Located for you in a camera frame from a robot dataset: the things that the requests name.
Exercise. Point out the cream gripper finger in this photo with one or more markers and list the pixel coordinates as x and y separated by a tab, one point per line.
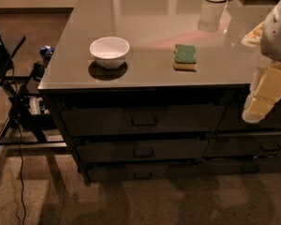
265	92

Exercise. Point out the drawer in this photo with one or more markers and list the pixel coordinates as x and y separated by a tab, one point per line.
142	120
235	166
142	171
94	152
226	146
232	120

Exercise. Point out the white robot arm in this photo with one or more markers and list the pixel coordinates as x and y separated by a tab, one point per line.
267	35

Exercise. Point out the dark drawer cabinet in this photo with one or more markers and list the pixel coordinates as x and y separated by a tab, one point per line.
147	78

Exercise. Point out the green and yellow sponge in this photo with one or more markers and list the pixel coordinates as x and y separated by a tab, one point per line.
185	57

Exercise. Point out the white ceramic bowl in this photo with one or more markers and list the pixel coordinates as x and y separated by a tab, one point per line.
109	52

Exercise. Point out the blue object on cart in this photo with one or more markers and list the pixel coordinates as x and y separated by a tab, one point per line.
46	53

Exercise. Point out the black metal cart frame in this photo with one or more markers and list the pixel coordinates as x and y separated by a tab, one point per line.
29	120

